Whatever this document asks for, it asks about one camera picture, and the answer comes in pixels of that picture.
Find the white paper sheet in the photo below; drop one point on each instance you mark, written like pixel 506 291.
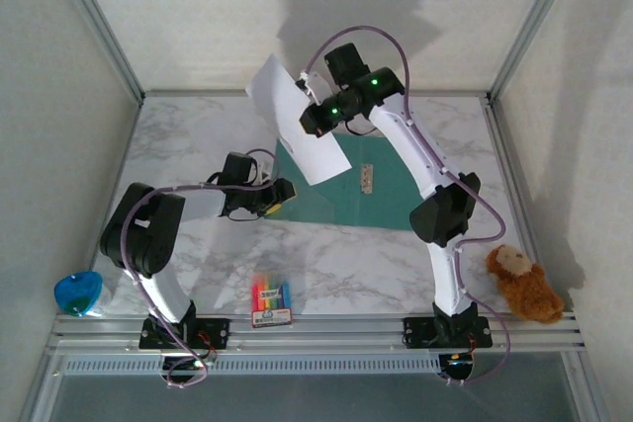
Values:
pixel 292 115

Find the aluminium side rail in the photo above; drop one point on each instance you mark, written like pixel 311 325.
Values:
pixel 507 145
pixel 123 155

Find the brown teddy bear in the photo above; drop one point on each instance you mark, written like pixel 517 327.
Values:
pixel 526 288

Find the blue plastic container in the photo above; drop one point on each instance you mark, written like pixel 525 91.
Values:
pixel 79 293

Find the green folder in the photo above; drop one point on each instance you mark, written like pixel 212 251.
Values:
pixel 376 204

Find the pack of coloured markers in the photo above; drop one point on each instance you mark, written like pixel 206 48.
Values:
pixel 271 301

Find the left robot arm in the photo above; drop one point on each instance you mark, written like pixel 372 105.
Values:
pixel 143 229

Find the thin aluminium frame bar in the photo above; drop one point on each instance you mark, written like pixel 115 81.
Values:
pixel 198 94

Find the metal folder clip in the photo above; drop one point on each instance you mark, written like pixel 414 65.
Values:
pixel 366 177

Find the wide aluminium frame rail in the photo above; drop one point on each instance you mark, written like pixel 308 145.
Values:
pixel 346 335

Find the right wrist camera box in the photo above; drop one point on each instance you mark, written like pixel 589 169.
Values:
pixel 309 82

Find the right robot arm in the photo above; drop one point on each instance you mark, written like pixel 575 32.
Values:
pixel 405 145

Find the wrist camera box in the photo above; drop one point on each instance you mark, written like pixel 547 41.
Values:
pixel 266 172
pixel 309 82

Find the aluminium frame post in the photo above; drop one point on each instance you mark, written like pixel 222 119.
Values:
pixel 531 26
pixel 100 26

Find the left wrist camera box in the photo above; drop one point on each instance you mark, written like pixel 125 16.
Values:
pixel 266 172

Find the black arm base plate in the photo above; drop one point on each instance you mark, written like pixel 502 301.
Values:
pixel 212 333
pixel 418 330

